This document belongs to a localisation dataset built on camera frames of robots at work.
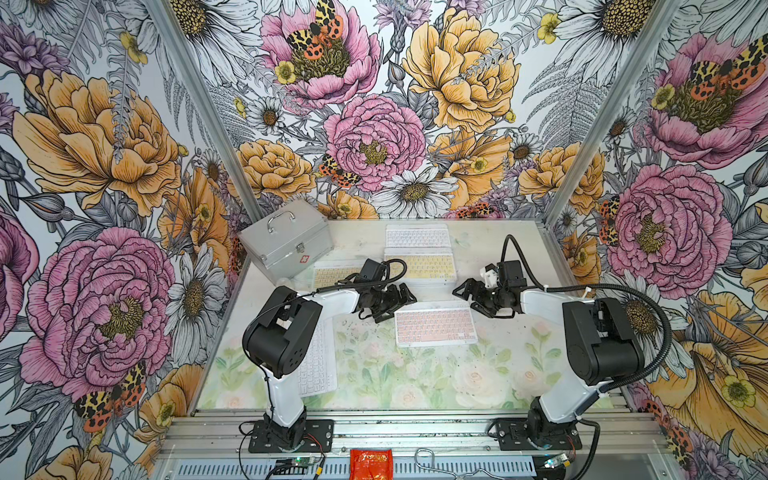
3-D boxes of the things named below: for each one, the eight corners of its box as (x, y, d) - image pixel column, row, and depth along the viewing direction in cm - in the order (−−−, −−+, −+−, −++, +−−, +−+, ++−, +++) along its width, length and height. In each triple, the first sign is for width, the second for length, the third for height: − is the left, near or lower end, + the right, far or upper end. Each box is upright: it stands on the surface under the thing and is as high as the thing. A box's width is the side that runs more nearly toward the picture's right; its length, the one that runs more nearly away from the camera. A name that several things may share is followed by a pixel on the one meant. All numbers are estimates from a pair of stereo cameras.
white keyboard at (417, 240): (384, 256, 113) (384, 252, 111) (385, 228, 122) (385, 224, 120) (451, 256, 113) (452, 252, 111) (447, 228, 122) (447, 224, 120)
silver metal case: (254, 265, 111) (234, 230, 97) (307, 230, 123) (297, 194, 109) (281, 293, 104) (264, 259, 90) (336, 253, 115) (328, 218, 101)
